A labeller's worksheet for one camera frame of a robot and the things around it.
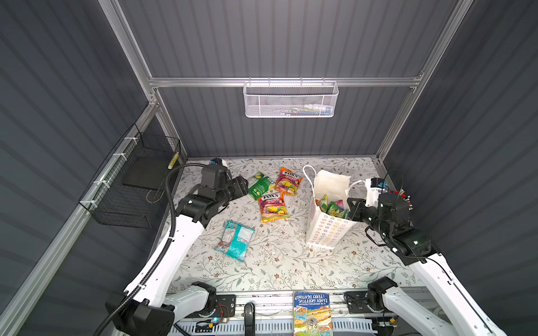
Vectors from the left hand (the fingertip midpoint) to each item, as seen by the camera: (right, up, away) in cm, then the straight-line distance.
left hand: (241, 185), depth 75 cm
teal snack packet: (-5, -24, +12) cm, 27 cm away
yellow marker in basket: (-28, +7, +4) cm, 29 cm away
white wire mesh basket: (+20, +50, +49) cm, 73 cm away
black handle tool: (+4, -42, -8) cm, 43 cm away
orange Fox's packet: (+19, 0, +30) cm, 36 cm away
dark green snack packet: (+5, -2, +30) cm, 30 cm away
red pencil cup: (+66, -6, +10) cm, 67 cm away
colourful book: (+25, -43, -5) cm, 50 cm away
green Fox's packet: (+37, -11, +10) cm, 40 cm away
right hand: (+38, -5, -3) cm, 39 cm away
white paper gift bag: (+30, -13, -4) cm, 33 cm away
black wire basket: (-39, +1, -1) cm, 39 cm away
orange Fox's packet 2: (+12, -11, +22) cm, 27 cm away
